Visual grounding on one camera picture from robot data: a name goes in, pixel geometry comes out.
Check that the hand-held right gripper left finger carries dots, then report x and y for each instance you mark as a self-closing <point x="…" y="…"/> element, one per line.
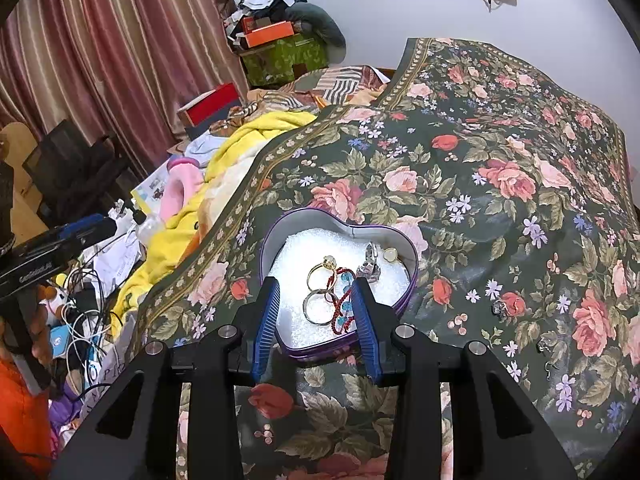
<point x="267" y="320"/>

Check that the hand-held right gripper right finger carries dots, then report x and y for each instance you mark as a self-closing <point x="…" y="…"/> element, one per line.
<point x="367" y="335"/>

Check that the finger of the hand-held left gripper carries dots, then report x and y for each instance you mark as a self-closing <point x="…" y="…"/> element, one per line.
<point x="90" y="227"/>

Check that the purple heart-shaped tin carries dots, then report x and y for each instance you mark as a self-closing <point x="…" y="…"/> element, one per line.
<point x="300" y="255"/>

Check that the white gold-rimmed earring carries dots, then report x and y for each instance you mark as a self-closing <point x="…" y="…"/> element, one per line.
<point x="391" y="255"/>

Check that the orange sleeved left forearm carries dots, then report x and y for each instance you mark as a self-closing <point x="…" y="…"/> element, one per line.
<point x="22" y="410"/>

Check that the person's left hand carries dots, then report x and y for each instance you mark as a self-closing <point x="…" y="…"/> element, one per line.
<point x="41" y="330"/>

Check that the clear plastic bottle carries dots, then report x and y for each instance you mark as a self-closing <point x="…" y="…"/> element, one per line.
<point x="148" y="225"/>

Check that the black mesh chair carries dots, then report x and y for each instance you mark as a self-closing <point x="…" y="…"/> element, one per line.
<point x="75" y="165"/>

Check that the illustrated booklet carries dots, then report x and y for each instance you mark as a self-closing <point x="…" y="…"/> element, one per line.
<point x="150" y="190"/>

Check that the wooden board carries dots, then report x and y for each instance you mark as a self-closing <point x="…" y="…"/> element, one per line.
<point x="20" y="180"/>

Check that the pink plush toy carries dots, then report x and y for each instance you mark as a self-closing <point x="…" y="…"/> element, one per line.
<point x="180" y="187"/>

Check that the white cloth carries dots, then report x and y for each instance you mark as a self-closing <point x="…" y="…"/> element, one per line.
<point x="200" y="149"/>

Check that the small silver earring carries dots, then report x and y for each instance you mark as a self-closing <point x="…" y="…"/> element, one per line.
<point x="543" y="348"/>
<point x="501" y="308"/>
<point x="551" y="370"/>

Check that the purple cloth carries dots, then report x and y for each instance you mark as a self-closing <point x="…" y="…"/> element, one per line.
<point x="67" y="405"/>

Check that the grey box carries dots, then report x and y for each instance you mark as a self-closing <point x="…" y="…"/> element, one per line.
<point x="205" y="130"/>

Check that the striped pink curtain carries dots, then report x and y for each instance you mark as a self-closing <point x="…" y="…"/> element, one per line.
<point x="110" y="50"/>

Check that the yellow blanket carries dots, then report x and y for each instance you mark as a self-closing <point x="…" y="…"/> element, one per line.
<point x="250" y="135"/>

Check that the dark floral blanket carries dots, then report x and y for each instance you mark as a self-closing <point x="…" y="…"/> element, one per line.
<point x="490" y="185"/>

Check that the striped patchwork blanket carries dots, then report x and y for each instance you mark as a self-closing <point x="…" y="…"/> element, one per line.
<point x="330" y="82"/>

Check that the green patterned box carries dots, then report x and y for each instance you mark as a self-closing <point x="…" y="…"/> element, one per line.
<point x="285" y="60"/>

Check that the small red box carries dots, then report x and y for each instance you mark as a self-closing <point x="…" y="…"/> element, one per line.
<point x="247" y="24"/>

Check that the orange box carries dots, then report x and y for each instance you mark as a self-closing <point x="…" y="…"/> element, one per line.
<point x="267" y="34"/>

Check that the pile of clothes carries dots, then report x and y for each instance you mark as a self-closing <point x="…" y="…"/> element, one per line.
<point x="265" y="2"/>

